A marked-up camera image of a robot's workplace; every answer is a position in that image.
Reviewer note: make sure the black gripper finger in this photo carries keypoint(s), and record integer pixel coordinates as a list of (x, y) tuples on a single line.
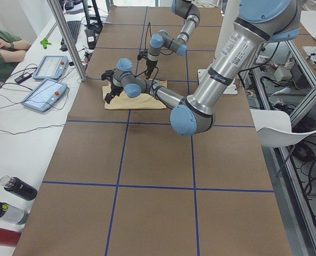
[(148, 73), (108, 98)]

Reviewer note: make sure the black keyboard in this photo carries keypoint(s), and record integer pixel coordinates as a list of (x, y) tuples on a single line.
[(74, 28)]

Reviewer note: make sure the white pedestal column with base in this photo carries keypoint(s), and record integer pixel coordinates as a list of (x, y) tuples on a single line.
[(230, 13)]

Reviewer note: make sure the near blue teach pendant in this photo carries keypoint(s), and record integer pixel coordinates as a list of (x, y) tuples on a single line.
[(45, 95)]

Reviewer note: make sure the person in green shirt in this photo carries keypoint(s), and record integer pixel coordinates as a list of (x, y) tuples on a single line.
[(13, 50)]

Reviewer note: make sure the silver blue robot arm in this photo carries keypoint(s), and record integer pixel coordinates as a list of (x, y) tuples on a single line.
[(257, 22), (191, 14)]

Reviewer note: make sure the black water bottle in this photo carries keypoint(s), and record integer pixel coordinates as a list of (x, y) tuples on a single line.
[(18, 187)]

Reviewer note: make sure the black small device on table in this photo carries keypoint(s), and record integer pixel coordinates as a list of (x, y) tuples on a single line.
[(22, 78)]

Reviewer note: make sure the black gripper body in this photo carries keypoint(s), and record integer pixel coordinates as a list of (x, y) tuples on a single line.
[(150, 64), (114, 90)]

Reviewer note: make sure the white plastic chair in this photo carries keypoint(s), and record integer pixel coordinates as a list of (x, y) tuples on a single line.
[(274, 129)]

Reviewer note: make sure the red bottle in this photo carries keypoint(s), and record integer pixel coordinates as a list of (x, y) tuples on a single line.
[(9, 238)]

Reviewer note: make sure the aluminium frame post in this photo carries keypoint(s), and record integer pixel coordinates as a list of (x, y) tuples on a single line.
[(66, 34)]

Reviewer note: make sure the far blue teach pendant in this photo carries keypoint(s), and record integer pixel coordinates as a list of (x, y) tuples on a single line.
[(51, 66)]

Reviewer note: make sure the blue teach pendant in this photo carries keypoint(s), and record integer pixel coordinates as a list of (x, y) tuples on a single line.
[(51, 66), (45, 95)]

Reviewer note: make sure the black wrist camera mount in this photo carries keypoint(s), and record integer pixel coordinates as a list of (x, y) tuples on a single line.
[(142, 55), (108, 75)]

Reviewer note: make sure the grey bottle green cap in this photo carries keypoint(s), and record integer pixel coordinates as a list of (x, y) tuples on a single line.
[(12, 214)]

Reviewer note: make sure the yellow printed long-sleeve shirt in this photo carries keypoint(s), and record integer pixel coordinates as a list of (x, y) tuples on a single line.
[(143, 101)]

